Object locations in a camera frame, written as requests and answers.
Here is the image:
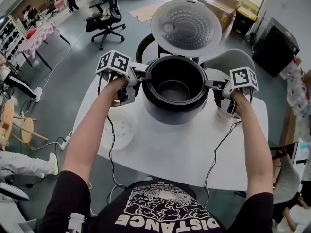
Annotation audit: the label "black round-back chair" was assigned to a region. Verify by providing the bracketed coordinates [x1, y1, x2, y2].
[135, 33, 171, 63]

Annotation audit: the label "person's right hand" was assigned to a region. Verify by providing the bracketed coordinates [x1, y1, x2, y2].
[233, 88, 253, 119]

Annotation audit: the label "thin black cable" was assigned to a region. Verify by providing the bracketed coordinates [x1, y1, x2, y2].
[204, 120, 242, 203]
[105, 114, 128, 189]

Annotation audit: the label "small brown bowl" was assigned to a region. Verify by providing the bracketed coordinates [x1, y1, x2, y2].
[217, 105, 235, 120]

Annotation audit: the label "person's left forearm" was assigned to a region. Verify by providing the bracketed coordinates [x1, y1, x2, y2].
[59, 86, 122, 186]

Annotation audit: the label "dark rice cooker white lid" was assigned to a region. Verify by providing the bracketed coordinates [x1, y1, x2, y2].
[141, 0, 223, 125]

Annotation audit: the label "white perforated steamer tray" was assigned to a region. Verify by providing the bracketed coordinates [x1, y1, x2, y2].
[102, 114, 135, 151]

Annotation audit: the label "person's left hand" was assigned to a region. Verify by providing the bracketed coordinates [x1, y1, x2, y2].
[107, 77, 129, 102]

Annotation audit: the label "black office chair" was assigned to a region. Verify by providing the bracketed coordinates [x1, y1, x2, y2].
[85, 0, 127, 51]

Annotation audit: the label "person's right forearm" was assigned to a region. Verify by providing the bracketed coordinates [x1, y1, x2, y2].
[233, 105, 275, 199]

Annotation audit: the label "white power strip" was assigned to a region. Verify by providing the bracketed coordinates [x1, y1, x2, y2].
[60, 136, 71, 150]

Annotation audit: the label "group of clear plastic jugs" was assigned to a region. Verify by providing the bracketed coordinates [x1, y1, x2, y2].
[285, 57, 311, 140]

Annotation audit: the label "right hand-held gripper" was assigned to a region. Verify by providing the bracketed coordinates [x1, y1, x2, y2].
[204, 66, 259, 118]

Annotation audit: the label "pink checkered cloth table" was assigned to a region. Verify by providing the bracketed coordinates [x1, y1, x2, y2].
[14, 22, 71, 70]

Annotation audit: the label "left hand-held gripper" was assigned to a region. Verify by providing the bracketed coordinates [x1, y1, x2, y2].
[95, 49, 153, 106]

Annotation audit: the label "flattened cardboard sheets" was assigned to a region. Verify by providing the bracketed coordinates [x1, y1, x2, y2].
[128, 1, 168, 23]

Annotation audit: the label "white display shelf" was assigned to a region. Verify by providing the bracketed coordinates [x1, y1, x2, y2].
[0, 15, 28, 59]

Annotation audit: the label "grey shell chair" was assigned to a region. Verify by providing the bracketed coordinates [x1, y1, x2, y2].
[269, 141, 303, 205]
[203, 48, 256, 82]

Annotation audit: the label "person's black printed t-shirt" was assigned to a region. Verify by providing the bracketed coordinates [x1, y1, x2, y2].
[40, 170, 274, 233]

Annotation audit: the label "round wooden side table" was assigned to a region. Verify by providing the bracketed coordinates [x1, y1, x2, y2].
[0, 98, 49, 151]

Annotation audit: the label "black bin yellow lid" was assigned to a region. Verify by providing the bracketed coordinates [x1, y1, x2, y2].
[231, 0, 260, 35]

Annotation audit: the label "black box appliance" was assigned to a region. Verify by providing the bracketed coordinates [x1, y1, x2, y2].
[252, 17, 301, 78]

